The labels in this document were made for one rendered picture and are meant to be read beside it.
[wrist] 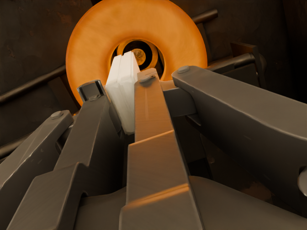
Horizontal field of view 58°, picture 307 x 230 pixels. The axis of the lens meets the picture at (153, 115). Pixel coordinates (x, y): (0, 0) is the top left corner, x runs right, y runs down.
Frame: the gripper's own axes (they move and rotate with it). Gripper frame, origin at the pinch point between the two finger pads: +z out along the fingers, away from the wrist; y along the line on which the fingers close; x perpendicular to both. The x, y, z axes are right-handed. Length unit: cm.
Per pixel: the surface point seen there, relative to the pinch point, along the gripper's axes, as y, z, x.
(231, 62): 9.4, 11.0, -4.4
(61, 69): -9.7, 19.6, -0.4
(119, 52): -2.3, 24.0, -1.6
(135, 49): 0.0, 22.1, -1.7
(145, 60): 0.7, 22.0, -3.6
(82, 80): -6.1, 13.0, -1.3
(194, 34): 6.9, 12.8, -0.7
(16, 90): -16.5, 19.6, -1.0
